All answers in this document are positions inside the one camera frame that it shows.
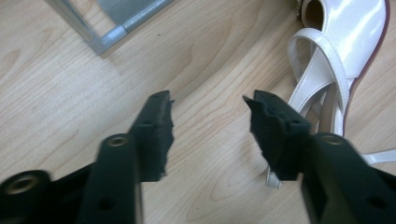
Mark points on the white heeled sandal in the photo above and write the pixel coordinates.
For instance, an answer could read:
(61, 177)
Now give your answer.
(339, 53)

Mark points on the grey metal shoe rack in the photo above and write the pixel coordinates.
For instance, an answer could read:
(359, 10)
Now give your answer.
(120, 21)

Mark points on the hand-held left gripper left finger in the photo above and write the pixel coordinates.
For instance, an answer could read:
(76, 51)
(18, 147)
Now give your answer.
(154, 137)

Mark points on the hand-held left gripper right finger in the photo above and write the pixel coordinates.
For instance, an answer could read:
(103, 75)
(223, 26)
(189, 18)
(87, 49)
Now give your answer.
(275, 137)

